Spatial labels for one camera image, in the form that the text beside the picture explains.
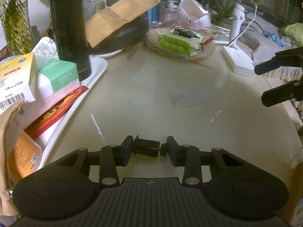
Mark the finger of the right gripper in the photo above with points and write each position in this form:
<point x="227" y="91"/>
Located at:
<point x="286" y="58"/>
<point x="288" y="91"/>

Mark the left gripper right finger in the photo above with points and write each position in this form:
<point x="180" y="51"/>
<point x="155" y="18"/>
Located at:
<point x="174" y="152"/>

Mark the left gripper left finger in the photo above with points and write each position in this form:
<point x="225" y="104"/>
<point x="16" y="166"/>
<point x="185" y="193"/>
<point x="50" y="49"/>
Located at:
<point x="123" y="151"/>

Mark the black cylindrical lens piece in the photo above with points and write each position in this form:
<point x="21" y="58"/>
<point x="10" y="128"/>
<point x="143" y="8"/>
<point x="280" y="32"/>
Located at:
<point x="150" y="148"/>

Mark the white power bank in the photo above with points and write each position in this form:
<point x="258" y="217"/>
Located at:
<point x="239" y="61"/>

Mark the white phone gimbal tripod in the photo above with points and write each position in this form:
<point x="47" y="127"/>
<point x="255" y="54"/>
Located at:
<point x="238" y="19"/>

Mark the red envelope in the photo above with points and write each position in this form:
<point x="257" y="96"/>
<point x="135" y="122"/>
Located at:
<point x="55" y="113"/>

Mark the white serving tray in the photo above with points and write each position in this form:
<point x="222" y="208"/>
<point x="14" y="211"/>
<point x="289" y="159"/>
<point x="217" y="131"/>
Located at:
<point x="48" y="139"/>

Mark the orange snack packet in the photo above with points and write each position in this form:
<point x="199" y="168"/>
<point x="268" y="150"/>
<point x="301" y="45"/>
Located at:
<point x="25" y="157"/>

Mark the green tissue pack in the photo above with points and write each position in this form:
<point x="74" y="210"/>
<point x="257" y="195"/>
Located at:
<point x="55" y="77"/>

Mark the glass snack plate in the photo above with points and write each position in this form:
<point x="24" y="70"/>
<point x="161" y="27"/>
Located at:
<point x="208" y="43"/>

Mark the green wet wipes pack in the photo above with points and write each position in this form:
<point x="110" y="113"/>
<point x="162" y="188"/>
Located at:
<point x="179" y="44"/>

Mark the white plastic bag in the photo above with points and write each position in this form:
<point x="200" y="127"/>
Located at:
<point x="192" y="12"/>

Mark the black zip case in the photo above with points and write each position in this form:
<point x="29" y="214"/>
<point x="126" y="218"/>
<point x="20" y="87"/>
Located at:
<point x="128" y="34"/>

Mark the yellow white medicine box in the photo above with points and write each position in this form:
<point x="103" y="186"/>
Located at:
<point x="18" y="80"/>

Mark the pink bottle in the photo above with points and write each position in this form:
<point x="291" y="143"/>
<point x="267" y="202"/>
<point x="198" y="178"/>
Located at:
<point x="171" y="12"/>

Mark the brown paper envelope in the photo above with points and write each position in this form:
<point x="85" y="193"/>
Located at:
<point x="105" y="22"/>

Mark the black thermos bottle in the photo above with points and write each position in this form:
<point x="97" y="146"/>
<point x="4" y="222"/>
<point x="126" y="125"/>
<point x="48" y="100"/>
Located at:
<point x="70" y="35"/>

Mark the middle glass vase with plants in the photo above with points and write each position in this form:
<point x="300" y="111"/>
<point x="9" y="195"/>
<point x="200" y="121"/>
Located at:
<point x="16" y="26"/>

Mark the beige drawstring pouch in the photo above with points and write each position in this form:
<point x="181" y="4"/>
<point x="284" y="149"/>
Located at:
<point x="7" y="206"/>

